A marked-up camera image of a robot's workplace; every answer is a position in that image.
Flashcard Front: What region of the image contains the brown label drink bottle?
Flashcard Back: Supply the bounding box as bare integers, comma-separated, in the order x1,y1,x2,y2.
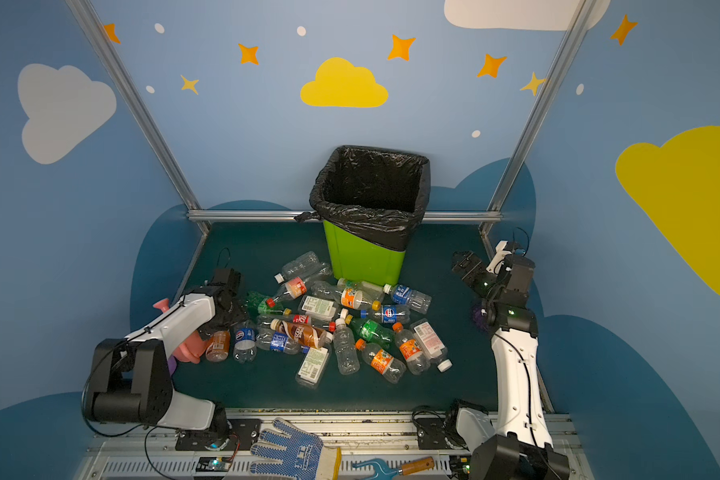
270,319,333,348

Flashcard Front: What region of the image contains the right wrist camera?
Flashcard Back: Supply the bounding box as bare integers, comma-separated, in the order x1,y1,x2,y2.
489,240,516,273

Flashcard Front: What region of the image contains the red coca cola bottle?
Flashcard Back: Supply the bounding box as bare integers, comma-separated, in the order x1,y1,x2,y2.
256,314,336,332

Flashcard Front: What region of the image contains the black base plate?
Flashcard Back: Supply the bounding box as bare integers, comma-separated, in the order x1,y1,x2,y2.
175,418,262,452
411,405,467,450

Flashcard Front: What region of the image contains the pink toy watering can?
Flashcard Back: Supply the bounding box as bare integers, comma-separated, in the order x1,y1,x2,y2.
153,294,215,364

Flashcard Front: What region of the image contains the pink label square bottle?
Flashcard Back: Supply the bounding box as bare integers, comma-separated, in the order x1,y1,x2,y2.
411,319,452,373

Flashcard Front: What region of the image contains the teal fork wooden handle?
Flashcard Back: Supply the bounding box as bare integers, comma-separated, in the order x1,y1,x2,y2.
352,457,435,480

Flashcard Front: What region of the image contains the crushed green bottle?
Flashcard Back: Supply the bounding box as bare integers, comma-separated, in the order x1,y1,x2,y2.
245,291,292,317

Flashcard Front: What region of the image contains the green sprite bottle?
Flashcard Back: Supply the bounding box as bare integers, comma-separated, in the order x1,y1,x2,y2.
345,315,395,349

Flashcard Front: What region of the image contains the orange fanta bottle upper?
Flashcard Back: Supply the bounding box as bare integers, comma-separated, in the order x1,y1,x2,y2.
393,322,430,375

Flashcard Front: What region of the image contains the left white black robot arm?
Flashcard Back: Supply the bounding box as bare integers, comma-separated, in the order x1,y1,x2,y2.
81,268,246,450

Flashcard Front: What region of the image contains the orange fanta bottle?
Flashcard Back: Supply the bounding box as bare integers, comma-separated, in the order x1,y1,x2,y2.
355,339,406,384
393,322,430,375

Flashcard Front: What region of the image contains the aluminium frame back rail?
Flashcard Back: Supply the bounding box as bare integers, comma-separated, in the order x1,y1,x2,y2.
187,208,502,224

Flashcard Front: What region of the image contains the square bottle white label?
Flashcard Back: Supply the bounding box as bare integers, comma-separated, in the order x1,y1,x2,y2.
295,346,331,389

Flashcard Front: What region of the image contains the purple ribbed plastic vase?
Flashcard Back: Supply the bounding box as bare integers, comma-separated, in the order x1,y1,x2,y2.
470,300,491,332

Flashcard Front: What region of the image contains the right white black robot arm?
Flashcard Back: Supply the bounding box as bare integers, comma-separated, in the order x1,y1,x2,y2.
452,251,571,479

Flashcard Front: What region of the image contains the blue label water bottle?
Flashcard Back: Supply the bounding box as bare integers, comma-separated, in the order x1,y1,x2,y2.
383,284,432,314

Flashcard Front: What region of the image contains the black bin liner bag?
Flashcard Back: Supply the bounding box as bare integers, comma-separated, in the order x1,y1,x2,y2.
309,145,431,251

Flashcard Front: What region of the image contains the green plastic trash bin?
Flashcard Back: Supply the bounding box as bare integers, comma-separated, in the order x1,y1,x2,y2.
323,221,405,286

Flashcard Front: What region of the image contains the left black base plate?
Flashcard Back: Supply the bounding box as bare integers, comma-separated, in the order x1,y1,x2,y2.
175,418,262,452

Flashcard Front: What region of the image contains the small pepsi bottle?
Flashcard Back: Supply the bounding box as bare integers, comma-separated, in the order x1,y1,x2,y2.
232,320,257,363

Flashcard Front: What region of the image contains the crushed orange label bottle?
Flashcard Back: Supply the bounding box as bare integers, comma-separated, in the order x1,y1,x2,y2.
311,281,382,311

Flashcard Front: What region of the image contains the pepsi bottle yellow cap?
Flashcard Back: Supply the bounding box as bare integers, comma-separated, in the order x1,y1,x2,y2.
360,301,411,325

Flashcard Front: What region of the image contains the orange fanta bottle lower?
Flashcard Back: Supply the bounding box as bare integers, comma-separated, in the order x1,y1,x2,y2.
355,339,406,384

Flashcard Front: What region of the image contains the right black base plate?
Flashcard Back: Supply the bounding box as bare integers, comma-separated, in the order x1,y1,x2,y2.
411,405,467,450

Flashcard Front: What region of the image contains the clear bottle white cap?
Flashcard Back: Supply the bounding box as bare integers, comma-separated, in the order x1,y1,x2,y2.
274,251,320,284

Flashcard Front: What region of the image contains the blue dotted work glove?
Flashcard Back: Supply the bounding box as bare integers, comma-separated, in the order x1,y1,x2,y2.
249,417,342,480

